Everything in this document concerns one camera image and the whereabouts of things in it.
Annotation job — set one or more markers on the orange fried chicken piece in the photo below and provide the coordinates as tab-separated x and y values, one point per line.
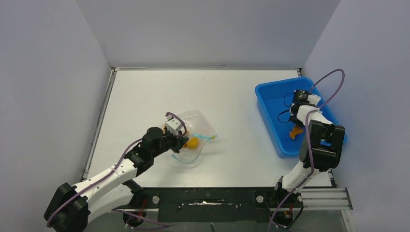
296	130

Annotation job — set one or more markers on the blue plastic tray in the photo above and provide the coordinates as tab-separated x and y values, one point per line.
273	99

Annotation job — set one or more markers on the small orange food ball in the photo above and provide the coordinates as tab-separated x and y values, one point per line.
192	143

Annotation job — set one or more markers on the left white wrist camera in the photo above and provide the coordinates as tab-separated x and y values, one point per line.
174	126

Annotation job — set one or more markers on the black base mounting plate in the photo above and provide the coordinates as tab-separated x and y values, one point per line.
207	204

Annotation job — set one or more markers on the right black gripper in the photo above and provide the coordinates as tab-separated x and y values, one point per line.
296	121

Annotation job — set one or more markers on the clear zip top bag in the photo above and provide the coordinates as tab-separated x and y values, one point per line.
195	124

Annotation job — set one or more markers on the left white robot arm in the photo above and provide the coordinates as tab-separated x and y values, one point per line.
70	207

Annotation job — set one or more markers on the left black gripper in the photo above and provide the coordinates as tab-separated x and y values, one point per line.
179	141

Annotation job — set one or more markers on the aluminium rail frame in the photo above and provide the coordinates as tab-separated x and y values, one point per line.
306	198

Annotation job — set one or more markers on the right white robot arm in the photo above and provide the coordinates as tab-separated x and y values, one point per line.
322	144

